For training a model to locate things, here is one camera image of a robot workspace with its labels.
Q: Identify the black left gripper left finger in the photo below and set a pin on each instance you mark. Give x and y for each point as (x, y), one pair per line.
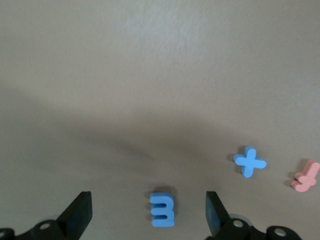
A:
(72, 222)

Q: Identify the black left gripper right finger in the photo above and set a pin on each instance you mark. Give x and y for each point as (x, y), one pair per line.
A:
(220, 225)

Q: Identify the blue foam letter E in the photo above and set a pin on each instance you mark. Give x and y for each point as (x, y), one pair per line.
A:
(160, 198)

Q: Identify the blue foam letter x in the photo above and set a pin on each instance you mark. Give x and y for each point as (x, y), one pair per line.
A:
(249, 163)

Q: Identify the pink foam letter f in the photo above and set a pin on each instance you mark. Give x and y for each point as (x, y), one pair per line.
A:
(303, 183)

